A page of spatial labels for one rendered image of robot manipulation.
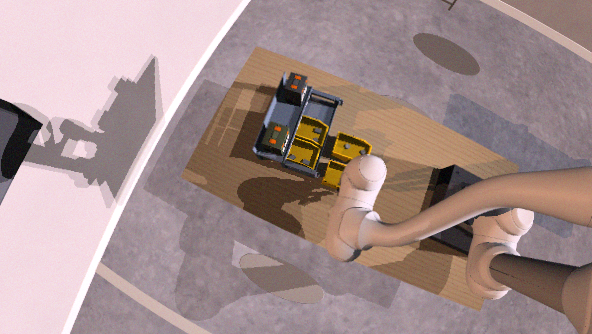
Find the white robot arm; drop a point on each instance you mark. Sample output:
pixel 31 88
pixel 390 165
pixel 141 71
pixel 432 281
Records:
pixel 564 194

